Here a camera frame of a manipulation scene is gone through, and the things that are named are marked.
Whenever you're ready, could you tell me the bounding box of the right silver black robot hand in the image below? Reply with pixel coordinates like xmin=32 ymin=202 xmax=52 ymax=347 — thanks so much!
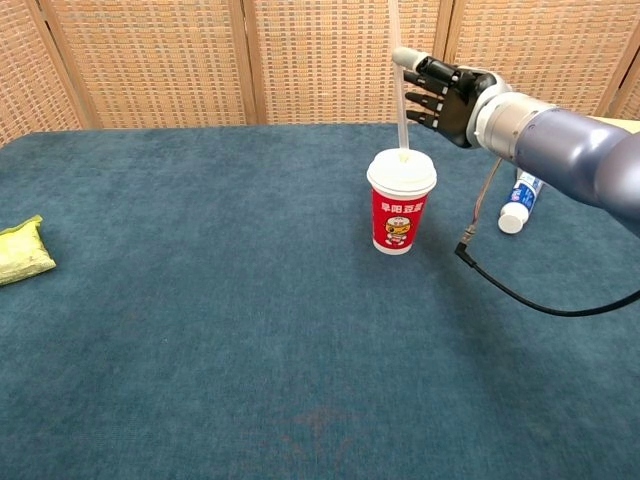
xmin=392 ymin=46 xmax=501 ymax=150

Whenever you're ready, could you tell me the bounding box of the transparent drinking straw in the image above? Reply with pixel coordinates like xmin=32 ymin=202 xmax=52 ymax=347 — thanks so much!
xmin=389 ymin=0 xmax=411 ymax=154

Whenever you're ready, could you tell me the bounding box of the red cup with white lid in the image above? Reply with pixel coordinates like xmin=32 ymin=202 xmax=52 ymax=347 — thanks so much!
xmin=366 ymin=148 xmax=438 ymax=256

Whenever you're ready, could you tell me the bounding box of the blue white toothpaste tube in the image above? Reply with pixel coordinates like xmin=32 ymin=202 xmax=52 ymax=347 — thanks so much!
xmin=497 ymin=168 xmax=545 ymax=235

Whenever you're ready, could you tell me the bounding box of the beige paper folder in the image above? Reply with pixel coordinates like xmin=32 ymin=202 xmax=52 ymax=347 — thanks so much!
xmin=587 ymin=115 xmax=640 ymax=135

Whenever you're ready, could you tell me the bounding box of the woven bamboo folding screen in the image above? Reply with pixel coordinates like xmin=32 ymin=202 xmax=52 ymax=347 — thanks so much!
xmin=0 ymin=0 xmax=640 ymax=149

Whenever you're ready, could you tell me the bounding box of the blue felt table cover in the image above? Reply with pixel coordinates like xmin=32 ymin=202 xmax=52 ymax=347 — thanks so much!
xmin=0 ymin=122 xmax=640 ymax=480

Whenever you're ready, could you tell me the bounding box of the green snack packet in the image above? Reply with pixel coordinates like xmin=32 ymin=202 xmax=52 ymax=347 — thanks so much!
xmin=0 ymin=214 xmax=57 ymax=287

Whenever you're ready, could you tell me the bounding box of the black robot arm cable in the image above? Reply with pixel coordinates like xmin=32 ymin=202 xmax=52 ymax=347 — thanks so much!
xmin=453 ymin=158 xmax=640 ymax=318

